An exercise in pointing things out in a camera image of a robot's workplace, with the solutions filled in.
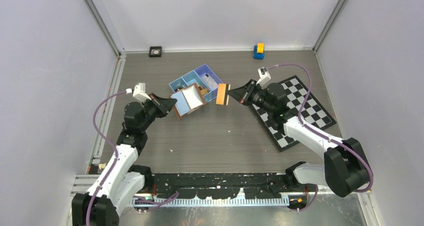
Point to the blue three-compartment organizer box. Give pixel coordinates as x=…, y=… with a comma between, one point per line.
x=195, y=76

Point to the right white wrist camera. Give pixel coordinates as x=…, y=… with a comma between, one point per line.
x=264, y=76

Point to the small black square object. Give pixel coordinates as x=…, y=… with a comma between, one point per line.
x=155, y=51

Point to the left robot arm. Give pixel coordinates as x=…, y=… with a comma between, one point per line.
x=103, y=203

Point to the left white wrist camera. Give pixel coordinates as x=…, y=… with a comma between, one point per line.
x=138, y=92

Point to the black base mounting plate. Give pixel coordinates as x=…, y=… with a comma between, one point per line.
x=219, y=186

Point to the white item in box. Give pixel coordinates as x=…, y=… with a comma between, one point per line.
x=210, y=82

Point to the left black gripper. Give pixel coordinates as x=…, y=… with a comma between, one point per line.
x=161, y=104

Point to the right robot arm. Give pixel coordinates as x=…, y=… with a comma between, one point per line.
x=345, y=168

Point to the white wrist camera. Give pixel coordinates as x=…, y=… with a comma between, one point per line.
x=138, y=92
x=264, y=76

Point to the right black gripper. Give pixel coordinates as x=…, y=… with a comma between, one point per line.
x=243, y=94

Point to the blue yellow toy block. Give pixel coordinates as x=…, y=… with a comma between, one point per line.
x=259, y=51

